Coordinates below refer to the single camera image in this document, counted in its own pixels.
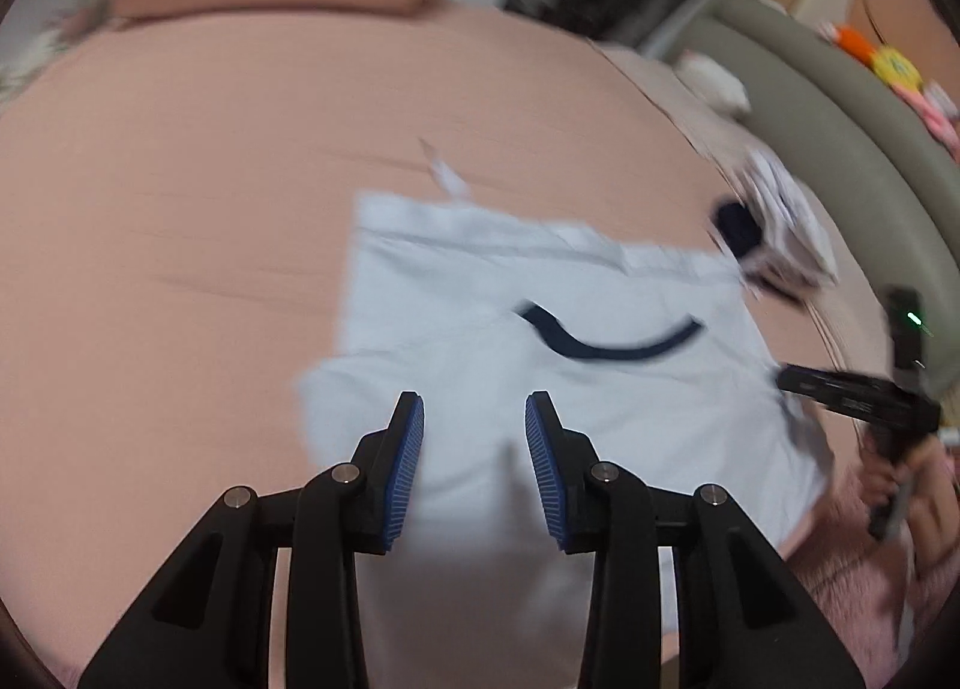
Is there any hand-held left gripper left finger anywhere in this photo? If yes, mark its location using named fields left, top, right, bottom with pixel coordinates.
left=79, top=391, right=425, bottom=689

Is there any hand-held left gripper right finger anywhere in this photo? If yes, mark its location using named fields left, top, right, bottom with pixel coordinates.
left=525, top=391, right=863, bottom=689

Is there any stack of folded clothes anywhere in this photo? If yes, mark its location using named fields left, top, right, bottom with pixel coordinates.
left=709, top=149, right=841, bottom=304

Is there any orange plush toy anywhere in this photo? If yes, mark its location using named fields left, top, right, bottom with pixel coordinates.
left=825, top=21, right=878, bottom=64

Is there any pink round bed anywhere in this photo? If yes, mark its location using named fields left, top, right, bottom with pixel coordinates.
left=0, top=6, right=901, bottom=689

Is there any pink fluffy rug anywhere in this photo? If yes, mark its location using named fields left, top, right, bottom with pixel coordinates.
left=780, top=471, right=960, bottom=689

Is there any pink plush toy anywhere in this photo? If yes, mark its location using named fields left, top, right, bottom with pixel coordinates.
left=919, top=81, right=960, bottom=151

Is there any person's right hand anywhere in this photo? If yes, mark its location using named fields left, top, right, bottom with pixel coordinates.
left=855, top=430, right=960, bottom=574

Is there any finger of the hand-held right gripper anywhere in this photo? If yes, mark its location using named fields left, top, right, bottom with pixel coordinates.
left=776, top=363, right=856, bottom=420

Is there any white shirt with navy trim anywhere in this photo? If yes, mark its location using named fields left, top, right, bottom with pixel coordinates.
left=300, top=137, right=837, bottom=689

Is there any grey-green sofa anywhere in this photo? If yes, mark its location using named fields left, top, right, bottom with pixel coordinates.
left=645, top=0, right=960, bottom=435

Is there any yellow plush toy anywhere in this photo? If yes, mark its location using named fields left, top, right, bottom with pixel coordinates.
left=870, top=47, right=923, bottom=90

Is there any white rolled cloth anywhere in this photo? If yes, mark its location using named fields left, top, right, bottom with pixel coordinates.
left=675, top=51, right=751, bottom=114

